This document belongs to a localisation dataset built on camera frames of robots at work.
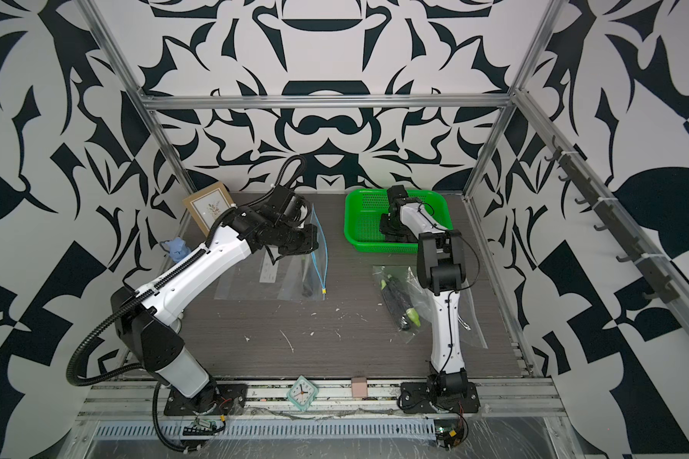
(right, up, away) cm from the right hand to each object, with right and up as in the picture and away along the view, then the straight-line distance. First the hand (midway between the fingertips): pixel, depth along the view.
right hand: (388, 224), depth 108 cm
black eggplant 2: (+2, -25, -25) cm, 35 cm away
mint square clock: (-27, -43, -34) cm, 61 cm away
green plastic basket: (-9, +4, +4) cm, 11 cm away
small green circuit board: (-50, -48, -38) cm, 79 cm away
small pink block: (-12, -42, -33) cm, 55 cm away
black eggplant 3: (-1, -25, -23) cm, 34 cm away
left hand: (-23, -4, -30) cm, 39 cm away
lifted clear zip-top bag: (+6, -22, -21) cm, 31 cm away
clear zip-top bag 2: (-28, -15, -20) cm, 37 cm away
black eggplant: (-28, -20, -21) cm, 40 cm away
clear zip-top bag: (-45, -18, -12) cm, 50 cm away
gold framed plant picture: (-64, +7, -8) cm, 65 cm away
